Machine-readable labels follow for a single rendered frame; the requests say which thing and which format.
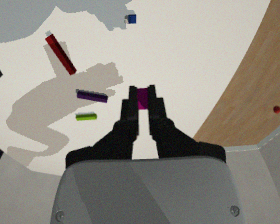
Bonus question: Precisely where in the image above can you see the small blue cube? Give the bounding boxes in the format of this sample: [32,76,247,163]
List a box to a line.
[128,15,136,24]

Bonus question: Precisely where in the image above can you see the lime green rod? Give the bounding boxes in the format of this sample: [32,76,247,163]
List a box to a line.
[76,113,97,121]

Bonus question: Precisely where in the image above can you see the purple rod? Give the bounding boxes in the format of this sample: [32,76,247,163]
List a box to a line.
[77,91,108,103]

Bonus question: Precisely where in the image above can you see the dark red rod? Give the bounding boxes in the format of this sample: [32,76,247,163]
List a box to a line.
[45,34,77,75]

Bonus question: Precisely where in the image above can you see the magenta block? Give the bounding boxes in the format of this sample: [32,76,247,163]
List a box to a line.
[137,88,148,110]

